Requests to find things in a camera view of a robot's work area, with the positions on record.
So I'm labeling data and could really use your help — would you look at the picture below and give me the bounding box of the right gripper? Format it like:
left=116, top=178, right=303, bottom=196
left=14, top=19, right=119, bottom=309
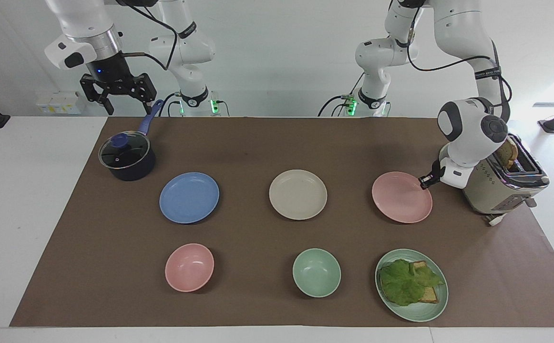
left=80, top=50, right=158, bottom=116

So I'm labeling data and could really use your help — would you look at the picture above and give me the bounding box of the glass lid with blue knob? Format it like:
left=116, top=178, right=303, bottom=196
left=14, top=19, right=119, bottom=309
left=99, top=131, right=151, bottom=170

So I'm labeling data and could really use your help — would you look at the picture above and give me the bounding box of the dark blue pot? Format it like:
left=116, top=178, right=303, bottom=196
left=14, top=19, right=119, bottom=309
left=98, top=100, right=164, bottom=182

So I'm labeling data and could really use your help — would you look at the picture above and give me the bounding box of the blue plate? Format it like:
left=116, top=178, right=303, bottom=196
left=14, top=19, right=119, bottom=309
left=159, top=172, right=220, bottom=224

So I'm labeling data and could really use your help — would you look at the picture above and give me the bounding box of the pink bowl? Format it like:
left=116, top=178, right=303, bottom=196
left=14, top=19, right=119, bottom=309
left=164, top=243, right=215, bottom=293

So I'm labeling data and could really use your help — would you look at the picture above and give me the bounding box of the beige plate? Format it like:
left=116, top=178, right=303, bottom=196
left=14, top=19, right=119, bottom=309
left=268, top=169, right=328, bottom=221

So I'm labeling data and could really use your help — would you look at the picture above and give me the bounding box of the green bowl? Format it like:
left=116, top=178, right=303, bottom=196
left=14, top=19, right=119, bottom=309
left=292, top=248, right=342, bottom=298

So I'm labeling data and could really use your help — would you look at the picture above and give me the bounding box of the pink plate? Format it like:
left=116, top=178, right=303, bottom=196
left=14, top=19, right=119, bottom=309
left=371, top=171, right=433, bottom=224

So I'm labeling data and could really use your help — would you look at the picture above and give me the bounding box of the green lettuce leaf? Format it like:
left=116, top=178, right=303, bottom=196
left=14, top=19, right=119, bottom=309
left=379, top=259, right=445, bottom=307

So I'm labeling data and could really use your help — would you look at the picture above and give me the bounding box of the toast slice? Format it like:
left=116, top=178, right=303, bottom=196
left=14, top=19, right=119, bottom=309
left=411, top=260, right=440, bottom=304
left=495, top=138, right=520, bottom=169

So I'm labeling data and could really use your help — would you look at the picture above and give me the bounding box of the green plate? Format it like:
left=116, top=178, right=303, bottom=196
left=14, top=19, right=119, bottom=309
left=375, top=248, right=449, bottom=323

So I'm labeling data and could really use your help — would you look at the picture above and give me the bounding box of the beige and silver toaster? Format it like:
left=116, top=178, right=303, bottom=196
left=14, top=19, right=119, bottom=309
left=462, top=134, right=551, bottom=216

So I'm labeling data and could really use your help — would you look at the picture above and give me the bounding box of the black cable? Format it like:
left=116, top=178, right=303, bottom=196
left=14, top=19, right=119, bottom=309
left=403, top=0, right=513, bottom=190
left=159, top=92, right=183, bottom=118
left=318, top=71, right=366, bottom=118
left=117, top=0, right=180, bottom=72

